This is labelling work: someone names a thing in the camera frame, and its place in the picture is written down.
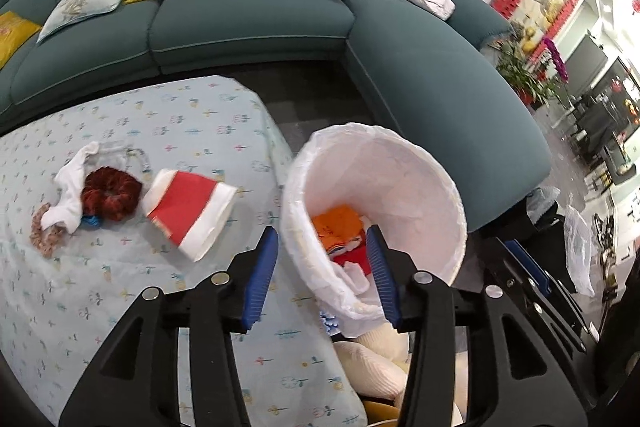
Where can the orange cloth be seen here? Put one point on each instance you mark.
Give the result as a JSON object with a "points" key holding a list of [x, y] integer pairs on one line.
{"points": [[340, 227]]}

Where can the red white paper carton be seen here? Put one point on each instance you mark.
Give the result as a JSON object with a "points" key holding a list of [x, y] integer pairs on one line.
{"points": [[187, 209]]}

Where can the black dining furniture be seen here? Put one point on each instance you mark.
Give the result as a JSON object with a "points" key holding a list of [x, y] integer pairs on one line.
{"points": [[605, 132]]}

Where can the white sock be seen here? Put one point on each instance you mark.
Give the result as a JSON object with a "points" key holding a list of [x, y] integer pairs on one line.
{"points": [[70, 192]]}

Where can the bin with white liner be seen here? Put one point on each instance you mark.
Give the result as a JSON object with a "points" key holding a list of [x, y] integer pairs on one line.
{"points": [[400, 187]]}

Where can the mustard yellow cloth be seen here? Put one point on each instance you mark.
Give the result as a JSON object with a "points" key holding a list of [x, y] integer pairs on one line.
{"points": [[382, 414]]}

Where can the floral tablecloth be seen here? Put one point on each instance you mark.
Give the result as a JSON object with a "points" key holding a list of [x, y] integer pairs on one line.
{"points": [[150, 127]]}

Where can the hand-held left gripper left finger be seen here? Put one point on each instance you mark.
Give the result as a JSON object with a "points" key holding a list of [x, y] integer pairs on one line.
{"points": [[260, 277]]}

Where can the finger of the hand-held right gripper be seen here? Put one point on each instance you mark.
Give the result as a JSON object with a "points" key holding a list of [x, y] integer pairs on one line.
{"points": [[525, 264]]}

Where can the teal curved sofa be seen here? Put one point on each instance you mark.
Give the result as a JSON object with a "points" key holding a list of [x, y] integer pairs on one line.
{"points": [[250, 27]]}

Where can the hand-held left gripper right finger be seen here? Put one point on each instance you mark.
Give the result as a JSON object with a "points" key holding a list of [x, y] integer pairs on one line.
{"points": [[382, 277]]}

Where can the dark red velvet scrunchie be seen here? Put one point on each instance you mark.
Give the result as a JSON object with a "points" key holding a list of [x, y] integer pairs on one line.
{"points": [[110, 194]]}

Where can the white tissue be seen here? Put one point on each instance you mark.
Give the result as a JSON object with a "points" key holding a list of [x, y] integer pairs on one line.
{"points": [[357, 281]]}

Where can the pink scrunchie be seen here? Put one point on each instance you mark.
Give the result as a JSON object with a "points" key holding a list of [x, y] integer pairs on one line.
{"points": [[45, 234]]}

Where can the small yellow embroidered cushion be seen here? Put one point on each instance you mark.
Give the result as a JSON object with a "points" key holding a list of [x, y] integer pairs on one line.
{"points": [[15, 37]]}

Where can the green potted plant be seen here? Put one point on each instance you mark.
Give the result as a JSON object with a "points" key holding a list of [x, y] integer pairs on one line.
{"points": [[517, 72]]}

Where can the cream ribbed plush pillow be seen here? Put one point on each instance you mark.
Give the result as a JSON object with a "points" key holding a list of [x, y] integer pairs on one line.
{"points": [[372, 362]]}

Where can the black bag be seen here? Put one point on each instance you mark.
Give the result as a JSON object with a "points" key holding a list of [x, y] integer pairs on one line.
{"points": [[552, 219]]}

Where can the purple orchid plant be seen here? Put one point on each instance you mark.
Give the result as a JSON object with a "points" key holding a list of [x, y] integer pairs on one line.
{"points": [[557, 59]]}

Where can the clear plastic bag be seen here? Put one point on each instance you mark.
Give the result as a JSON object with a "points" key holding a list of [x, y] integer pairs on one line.
{"points": [[580, 252]]}

